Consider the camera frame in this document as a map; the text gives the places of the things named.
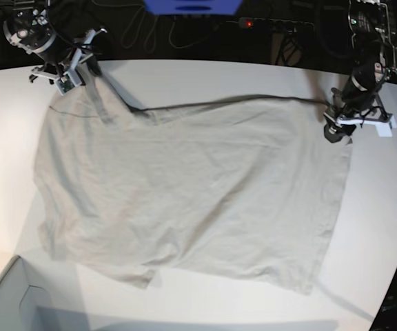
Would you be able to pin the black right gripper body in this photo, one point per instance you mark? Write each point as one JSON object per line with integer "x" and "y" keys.
{"x": 89, "y": 67}

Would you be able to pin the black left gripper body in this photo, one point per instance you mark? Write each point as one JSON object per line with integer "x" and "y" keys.
{"x": 334, "y": 132}

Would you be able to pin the beige grey t-shirt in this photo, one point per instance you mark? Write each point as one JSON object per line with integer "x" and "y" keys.
{"x": 250, "y": 190}

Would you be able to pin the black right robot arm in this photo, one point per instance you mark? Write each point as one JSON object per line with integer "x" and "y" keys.
{"x": 30, "y": 28}

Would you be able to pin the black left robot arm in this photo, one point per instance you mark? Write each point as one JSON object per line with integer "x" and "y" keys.
{"x": 358, "y": 103}

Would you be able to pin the blue plastic bin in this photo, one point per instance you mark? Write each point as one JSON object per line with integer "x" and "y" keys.
{"x": 180, "y": 7}

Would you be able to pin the black power strip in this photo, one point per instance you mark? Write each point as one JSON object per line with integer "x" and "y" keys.
{"x": 276, "y": 25}

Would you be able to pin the white cardboard box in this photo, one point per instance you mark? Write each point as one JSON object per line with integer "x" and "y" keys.
{"x": 30, "y": 301}

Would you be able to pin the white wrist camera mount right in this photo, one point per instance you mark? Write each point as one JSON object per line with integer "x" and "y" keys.
{"x": 67, "y": 75}

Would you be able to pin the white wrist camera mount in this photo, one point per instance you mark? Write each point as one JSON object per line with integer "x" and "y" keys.
{"x": 67, "y": 75}
{"x": 375, "y": 115}

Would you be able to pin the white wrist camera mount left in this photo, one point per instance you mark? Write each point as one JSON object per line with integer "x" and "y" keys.
{"x": 375, "y": 115}

